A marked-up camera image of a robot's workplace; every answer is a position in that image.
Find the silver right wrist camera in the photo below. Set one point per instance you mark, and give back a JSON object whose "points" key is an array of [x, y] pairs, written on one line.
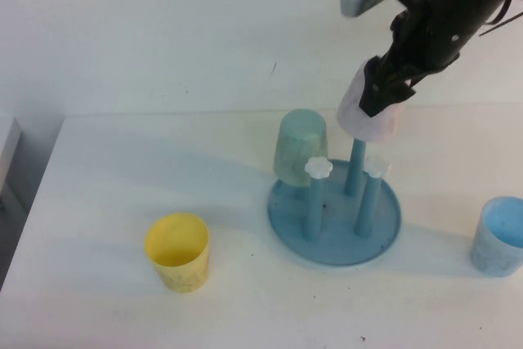
{"points": [[359, 1]]}

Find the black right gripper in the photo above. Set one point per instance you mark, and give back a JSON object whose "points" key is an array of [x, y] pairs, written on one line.
{"points": [[441, 30]]}

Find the pink plastic cup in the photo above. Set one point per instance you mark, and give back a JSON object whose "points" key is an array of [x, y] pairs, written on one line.
{"points": [[367, 128]]}

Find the blue plastic cup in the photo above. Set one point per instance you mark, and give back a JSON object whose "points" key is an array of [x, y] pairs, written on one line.
{"points": [[490, 259]]}

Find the green plastic cup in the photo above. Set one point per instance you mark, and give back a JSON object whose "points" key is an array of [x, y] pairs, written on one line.
{"points": [[298, 148]]}

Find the yellow plastic cup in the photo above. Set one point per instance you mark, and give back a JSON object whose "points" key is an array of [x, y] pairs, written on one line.
{"points": [[180, 271]]}

